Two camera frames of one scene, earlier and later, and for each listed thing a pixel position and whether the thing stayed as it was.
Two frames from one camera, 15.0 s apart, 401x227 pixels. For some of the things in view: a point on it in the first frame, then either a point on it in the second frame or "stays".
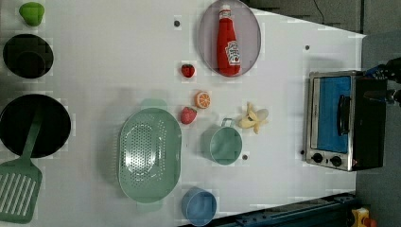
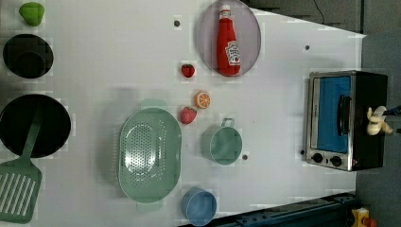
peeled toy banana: [253, 119] → [376, 121]
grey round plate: [248, 33] stays
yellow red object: [361, 218] stays
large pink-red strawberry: [188, 115] stays
